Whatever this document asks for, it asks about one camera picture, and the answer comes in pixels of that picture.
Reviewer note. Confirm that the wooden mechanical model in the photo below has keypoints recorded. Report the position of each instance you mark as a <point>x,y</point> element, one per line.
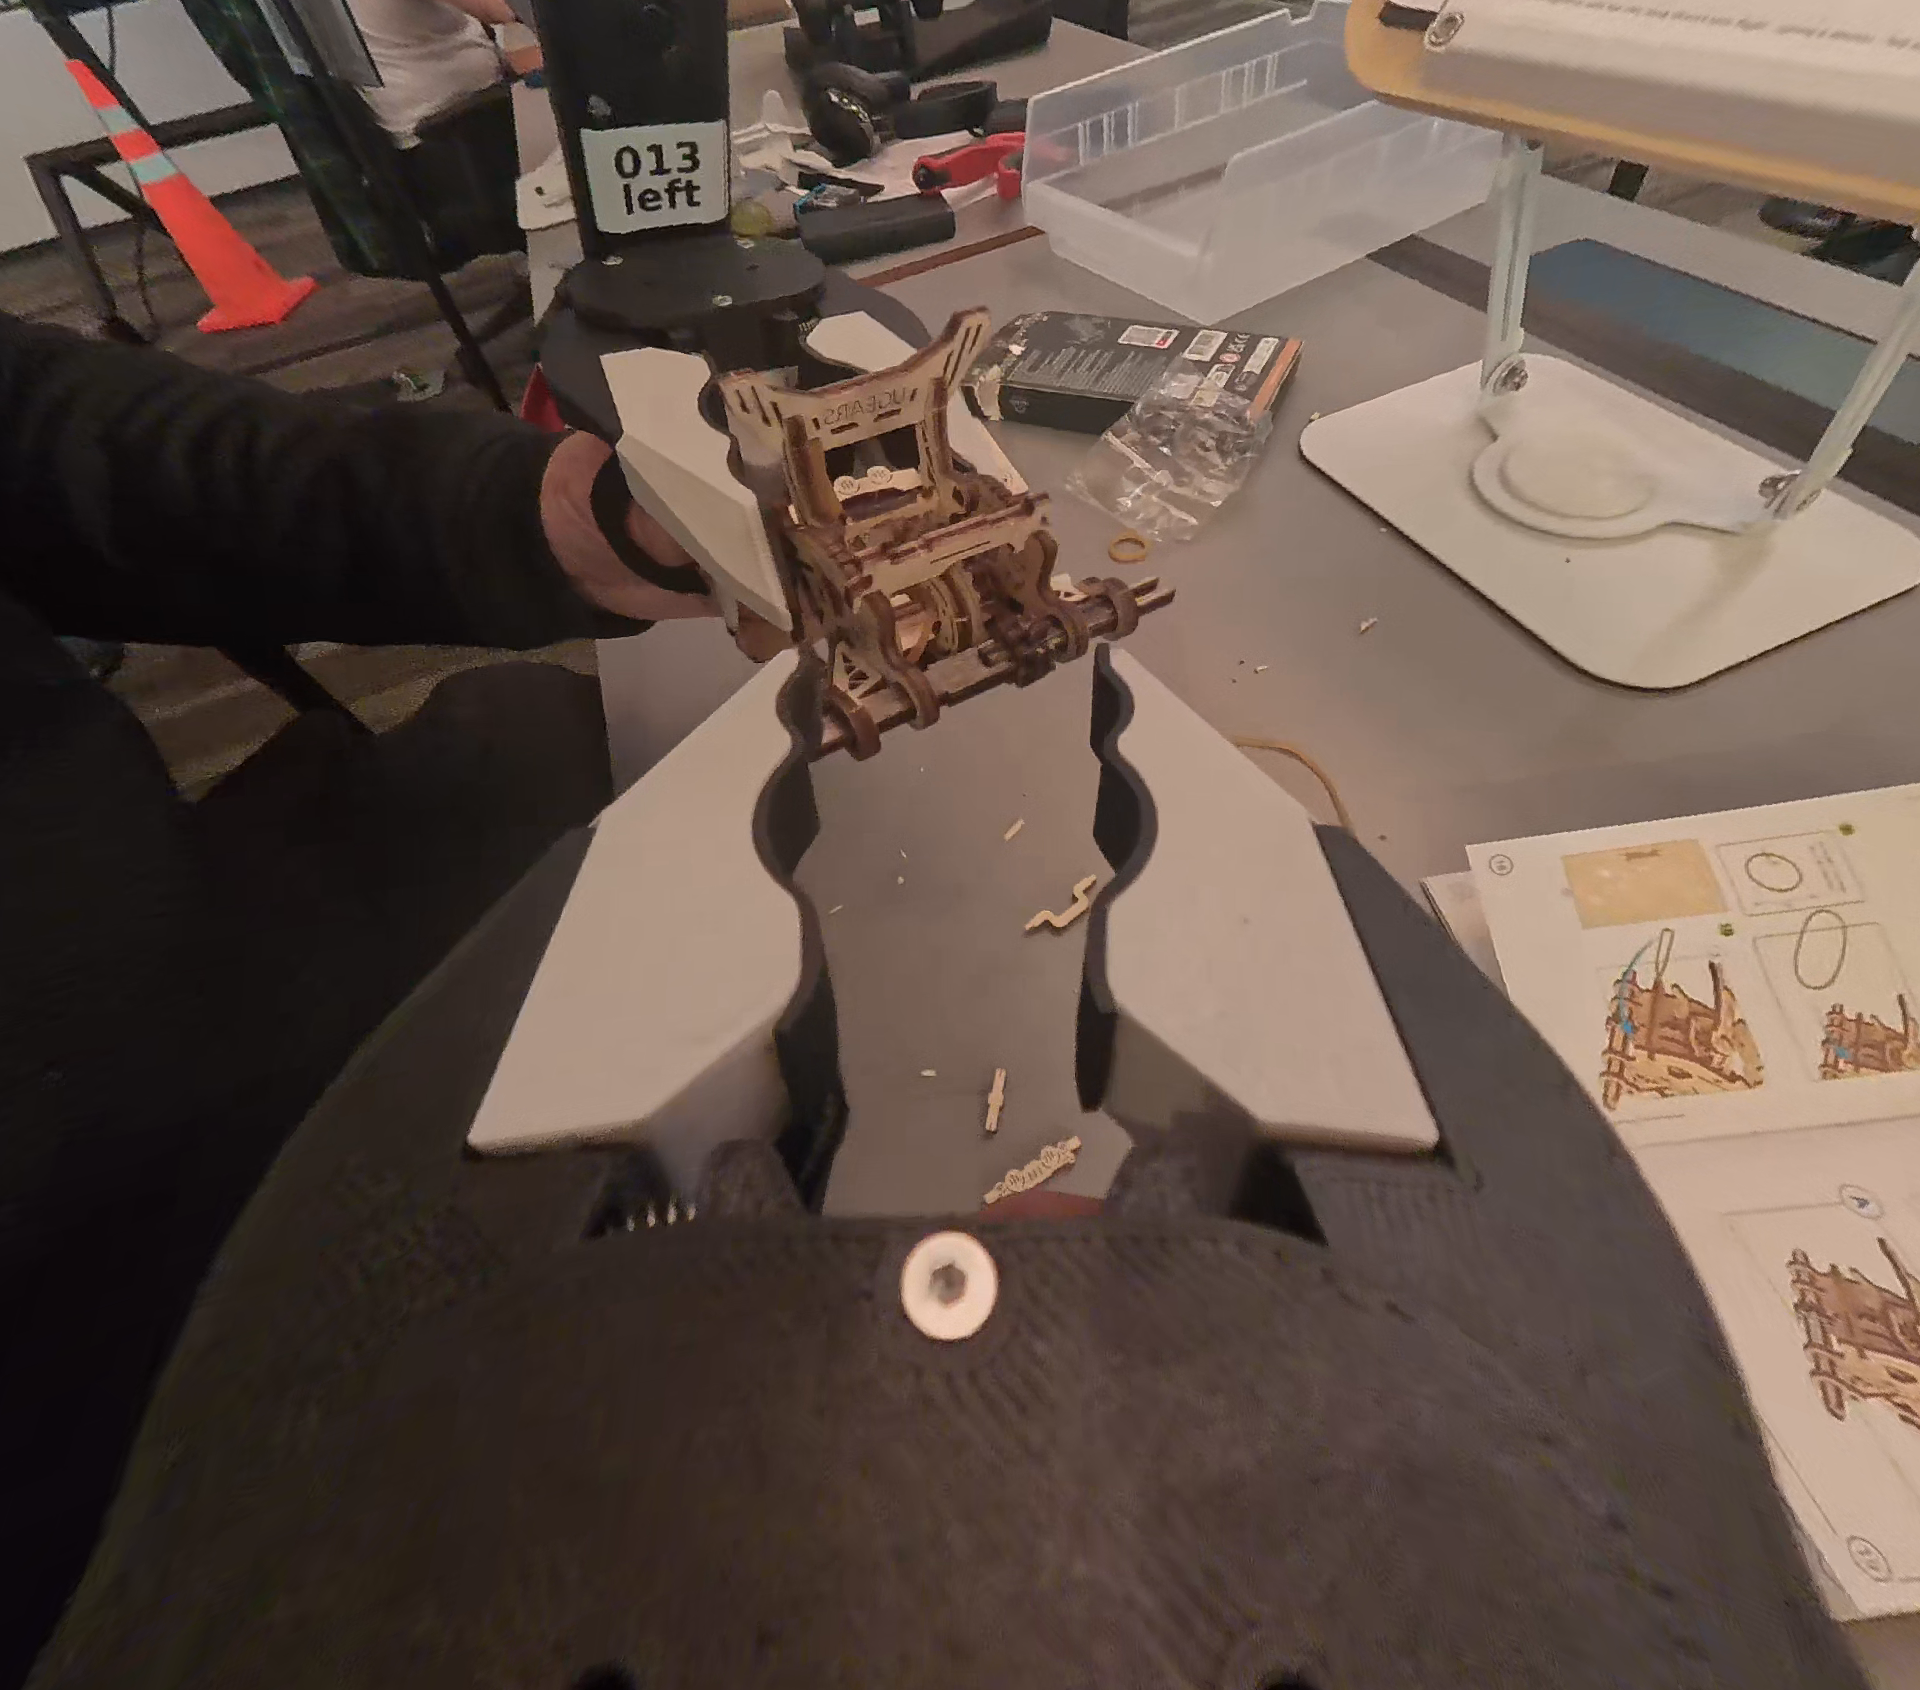
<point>901,551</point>

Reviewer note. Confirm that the person's left forearm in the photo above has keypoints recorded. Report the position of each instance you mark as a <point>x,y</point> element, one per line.
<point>300,491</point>

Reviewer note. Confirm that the black cardboard box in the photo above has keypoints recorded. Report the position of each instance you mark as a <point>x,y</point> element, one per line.
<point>1080,371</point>

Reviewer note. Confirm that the red hand tool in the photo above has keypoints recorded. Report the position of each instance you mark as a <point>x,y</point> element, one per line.
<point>960,169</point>

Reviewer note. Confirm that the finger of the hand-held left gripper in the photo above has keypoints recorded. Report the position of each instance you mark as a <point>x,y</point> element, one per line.
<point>884,348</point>
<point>674,445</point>

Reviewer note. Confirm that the zigzag wooden piece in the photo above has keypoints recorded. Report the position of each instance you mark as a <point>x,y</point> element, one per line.
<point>1062,907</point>

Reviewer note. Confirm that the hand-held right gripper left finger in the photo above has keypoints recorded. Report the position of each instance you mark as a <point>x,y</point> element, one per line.
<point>644,970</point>

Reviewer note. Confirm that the black flat device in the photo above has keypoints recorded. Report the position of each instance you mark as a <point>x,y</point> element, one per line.
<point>878,228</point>

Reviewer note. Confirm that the illustrated instruction booklet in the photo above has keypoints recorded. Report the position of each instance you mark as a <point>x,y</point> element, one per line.
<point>1695,1150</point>

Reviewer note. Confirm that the clear plastic parts bag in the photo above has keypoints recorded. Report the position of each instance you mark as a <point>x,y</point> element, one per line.
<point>1185,445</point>

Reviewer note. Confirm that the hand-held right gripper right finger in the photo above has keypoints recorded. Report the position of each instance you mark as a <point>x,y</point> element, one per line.
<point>1260,970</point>

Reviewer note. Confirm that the black headphones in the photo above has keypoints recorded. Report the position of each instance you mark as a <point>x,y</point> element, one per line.
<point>848,108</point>

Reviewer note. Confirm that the short wooden peg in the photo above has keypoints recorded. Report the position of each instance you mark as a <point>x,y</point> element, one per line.
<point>995,1100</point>

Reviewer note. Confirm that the person's left hand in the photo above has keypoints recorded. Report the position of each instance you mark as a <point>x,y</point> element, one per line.
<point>579,534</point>

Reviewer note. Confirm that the white document stand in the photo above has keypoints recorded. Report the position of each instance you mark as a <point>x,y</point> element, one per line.
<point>1501,551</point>

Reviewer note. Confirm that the clear plastic organizer box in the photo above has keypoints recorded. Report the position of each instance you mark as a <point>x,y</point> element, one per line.
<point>1275,205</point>

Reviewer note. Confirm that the small notched wooden bar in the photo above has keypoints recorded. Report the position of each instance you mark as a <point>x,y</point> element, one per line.
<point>1032,1171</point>

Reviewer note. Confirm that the orange traffic cone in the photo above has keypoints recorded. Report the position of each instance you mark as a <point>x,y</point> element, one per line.
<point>210,235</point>

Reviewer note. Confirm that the large tan rubber band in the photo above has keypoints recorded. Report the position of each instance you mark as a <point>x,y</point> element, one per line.
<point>1320,775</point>

